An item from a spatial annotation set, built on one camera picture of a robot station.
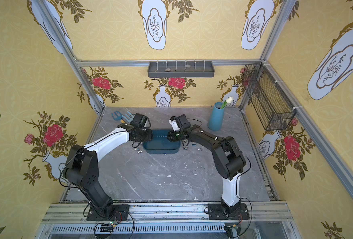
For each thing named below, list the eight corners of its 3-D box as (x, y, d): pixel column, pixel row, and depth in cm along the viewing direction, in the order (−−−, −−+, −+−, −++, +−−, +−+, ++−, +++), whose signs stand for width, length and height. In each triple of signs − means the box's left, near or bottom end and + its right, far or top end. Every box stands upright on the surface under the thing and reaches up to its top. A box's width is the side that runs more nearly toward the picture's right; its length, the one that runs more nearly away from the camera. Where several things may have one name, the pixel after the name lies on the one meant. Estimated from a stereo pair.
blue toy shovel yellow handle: (110, 116, 120) (109, 114, 118) (116, 111, 123) (115, 109, 121) (122, 124, 114) (121, 122, 113) (128, 119, 118) (128, 117, 116)
